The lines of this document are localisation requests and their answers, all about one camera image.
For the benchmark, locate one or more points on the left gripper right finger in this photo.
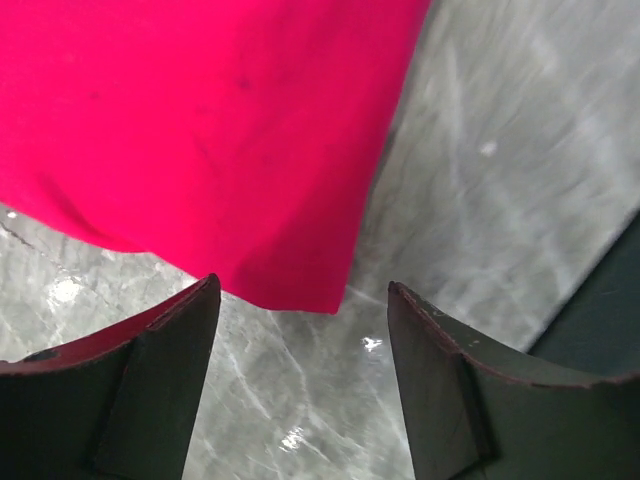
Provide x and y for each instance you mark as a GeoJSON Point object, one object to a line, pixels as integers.
{"type": "Point", "coordinates": [475, 408]}

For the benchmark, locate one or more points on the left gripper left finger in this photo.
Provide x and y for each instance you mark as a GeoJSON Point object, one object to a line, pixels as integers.
{"type": "Point", "coordinates": [120, 403]}

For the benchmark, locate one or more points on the pink t-shirt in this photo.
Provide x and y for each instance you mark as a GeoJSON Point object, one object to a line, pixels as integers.
{"type": "Point", "coordinates": [238, 138]}

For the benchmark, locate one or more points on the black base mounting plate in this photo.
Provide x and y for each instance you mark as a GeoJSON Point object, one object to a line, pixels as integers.
{"type": "Point", "coordinates": [597, 329]}

